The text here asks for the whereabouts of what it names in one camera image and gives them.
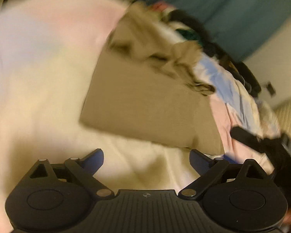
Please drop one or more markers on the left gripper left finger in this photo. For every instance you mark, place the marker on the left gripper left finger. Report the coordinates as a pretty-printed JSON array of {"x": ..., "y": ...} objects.
[{"x": 82, "y": 172}]

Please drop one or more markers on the wall power socket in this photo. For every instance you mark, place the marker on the wall power socket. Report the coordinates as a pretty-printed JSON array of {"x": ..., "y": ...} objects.
[{"x": 270, "y": 89}]

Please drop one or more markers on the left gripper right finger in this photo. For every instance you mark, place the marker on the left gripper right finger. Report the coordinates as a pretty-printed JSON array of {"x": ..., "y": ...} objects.
[{"x": 210, "y": 171}]

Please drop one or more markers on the khaki beige t-shirt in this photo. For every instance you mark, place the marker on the khaki beige t-shirt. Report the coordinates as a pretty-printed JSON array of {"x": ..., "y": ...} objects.
[{"x": 144, "y": 87}]

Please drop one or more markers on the pile of mixed clothes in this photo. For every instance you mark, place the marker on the pile of mixed clothes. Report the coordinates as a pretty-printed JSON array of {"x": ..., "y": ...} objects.
[{"x": 191, "y": 29}]

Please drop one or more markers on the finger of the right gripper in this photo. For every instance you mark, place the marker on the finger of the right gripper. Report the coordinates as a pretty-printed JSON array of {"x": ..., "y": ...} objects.
[{"x": 243, "y": 136}]

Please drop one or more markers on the teal blue curtain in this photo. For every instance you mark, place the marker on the teal blue curtain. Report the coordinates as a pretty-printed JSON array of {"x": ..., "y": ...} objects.
[{"x": 239, "y": 27}]

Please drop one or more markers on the pastel bed duvet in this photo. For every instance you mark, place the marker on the pastel bed duvet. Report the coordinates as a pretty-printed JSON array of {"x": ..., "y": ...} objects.
[{"x": 48, "y": 52}]

